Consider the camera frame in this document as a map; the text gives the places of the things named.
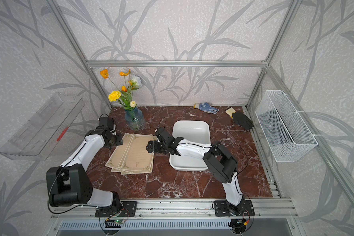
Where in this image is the removed stationery sheet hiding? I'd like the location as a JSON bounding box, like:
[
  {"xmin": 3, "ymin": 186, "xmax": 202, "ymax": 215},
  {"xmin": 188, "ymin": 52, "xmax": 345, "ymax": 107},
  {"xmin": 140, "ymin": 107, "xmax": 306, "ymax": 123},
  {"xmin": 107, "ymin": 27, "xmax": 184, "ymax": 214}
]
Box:
[
  {"xmin": 105, "ymin": 133, "xmax": 133, "ymax": 172},
  {"xmin": 111, "ymin": 167, "xmax": 153, "ymax": 175}
]

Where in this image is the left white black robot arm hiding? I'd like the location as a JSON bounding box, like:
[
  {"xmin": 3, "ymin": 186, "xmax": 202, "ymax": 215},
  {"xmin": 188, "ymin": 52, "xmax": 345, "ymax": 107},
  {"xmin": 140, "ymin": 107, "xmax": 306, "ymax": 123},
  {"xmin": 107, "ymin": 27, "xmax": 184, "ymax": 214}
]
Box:
[{"xmin": 46, "ymin": 126, "xmax": 123, "ymax": 211}]

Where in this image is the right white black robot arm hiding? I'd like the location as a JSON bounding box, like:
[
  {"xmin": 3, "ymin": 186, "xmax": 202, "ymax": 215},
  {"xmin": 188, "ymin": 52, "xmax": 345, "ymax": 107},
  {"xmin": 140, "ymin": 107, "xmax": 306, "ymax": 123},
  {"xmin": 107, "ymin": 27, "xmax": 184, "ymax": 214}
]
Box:
[{"xmin": 146, "ymin": 127, "xmax": 245, "ymax": 207}]

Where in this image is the white storage box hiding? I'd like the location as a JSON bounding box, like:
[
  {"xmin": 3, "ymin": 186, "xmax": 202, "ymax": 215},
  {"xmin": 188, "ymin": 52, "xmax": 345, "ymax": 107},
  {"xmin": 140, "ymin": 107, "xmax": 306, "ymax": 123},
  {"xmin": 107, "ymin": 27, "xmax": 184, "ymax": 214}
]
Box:
[{"xmin": 169, "ymin": 121, "xmax": 211, "ymax": 172}]

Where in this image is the glass vase with flowers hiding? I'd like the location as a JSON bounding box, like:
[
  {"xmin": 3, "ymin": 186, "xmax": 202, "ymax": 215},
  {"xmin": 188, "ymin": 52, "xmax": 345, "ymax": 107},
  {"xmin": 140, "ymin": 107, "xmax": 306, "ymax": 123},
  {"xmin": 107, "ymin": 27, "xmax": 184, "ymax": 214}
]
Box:
[{"xmin": 99, "ymin": 69, "xmax": 146, "ymax": 131}]

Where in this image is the blue dotted work glove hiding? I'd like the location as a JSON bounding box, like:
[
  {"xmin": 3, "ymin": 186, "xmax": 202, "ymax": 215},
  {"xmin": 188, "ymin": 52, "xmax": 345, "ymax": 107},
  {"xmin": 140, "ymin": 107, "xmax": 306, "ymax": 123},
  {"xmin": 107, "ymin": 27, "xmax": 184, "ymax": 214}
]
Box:
[{"xmin": 193, "ymin": 102, "xmax": 219, "ymax": 114}]

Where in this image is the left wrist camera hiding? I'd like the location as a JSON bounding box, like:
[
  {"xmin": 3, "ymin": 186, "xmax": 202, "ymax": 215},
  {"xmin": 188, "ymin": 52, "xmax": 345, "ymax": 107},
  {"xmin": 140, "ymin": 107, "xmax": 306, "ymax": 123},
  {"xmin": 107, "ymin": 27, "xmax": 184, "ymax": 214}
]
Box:
[{"xmin": 98, "ymin": 117, "xmax": 117, "ymax": 133}]

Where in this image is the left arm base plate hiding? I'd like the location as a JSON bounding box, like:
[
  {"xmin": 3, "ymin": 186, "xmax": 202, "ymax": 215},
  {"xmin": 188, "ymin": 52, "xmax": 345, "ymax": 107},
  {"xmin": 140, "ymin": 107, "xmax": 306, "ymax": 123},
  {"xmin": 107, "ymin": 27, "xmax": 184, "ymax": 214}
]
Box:
[{"xmin": 95, "ymin": 201, "xmax": 138, "ymax": 218}]

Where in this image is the clear plastic wall shelf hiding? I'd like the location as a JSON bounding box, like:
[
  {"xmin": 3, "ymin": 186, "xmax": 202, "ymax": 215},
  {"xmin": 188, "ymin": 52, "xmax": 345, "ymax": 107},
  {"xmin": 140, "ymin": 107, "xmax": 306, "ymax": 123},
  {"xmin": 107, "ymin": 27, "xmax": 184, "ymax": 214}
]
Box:
[{"xmin": 0, "ymin": 92, "xmax": 85, "ymax": 161}]

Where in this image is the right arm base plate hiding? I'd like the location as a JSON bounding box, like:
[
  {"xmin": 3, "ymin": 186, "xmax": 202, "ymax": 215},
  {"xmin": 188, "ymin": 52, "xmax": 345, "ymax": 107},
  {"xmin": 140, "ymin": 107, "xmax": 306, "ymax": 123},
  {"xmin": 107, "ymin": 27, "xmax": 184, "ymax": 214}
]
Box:
[{"xmin": 212, "ymin": 199, "xmax": 255, "ymax": 217}]

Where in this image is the white wire mesh basket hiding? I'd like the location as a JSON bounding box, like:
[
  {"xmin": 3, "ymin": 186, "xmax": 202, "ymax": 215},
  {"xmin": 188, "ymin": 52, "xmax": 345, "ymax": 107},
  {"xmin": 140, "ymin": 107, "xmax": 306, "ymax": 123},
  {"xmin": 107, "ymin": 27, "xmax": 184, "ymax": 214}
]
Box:
[{"xmin": 255, "ymin": 90, "xmax": 318, "ymax": 163}]

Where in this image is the aluminium front rail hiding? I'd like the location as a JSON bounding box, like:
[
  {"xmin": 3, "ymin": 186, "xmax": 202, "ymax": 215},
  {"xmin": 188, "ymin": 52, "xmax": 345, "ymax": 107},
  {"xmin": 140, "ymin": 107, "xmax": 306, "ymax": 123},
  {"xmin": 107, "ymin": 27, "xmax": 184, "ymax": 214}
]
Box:
[{"xmin": 50, "ymin": 198, "xmax": 298, "ymax": 220}]

